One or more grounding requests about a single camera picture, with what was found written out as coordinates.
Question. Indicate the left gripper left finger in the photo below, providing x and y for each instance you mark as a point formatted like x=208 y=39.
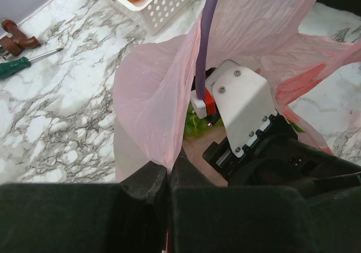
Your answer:
x=129 y=216

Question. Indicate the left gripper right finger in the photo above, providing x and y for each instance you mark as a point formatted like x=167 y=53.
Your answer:
x=207 y=218

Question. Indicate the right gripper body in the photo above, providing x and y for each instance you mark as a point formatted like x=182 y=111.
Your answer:
x=241 y=170

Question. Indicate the green fake grapes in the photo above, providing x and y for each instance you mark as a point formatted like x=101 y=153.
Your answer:
x=194 y=126

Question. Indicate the pink plastic bag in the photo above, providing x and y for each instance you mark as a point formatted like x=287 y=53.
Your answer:
x=152 y=86

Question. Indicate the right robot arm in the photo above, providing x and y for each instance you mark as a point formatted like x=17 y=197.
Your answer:
x=329 y=184

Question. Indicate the white perforated plastic basket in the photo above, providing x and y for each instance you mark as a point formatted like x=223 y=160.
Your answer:
x=150 y=15

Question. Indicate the brown metal faucet valve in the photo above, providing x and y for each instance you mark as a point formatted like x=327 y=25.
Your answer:
x=17 y=42

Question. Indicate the green handled screwdriver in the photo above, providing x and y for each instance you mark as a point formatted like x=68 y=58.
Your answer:
x=12 y=67

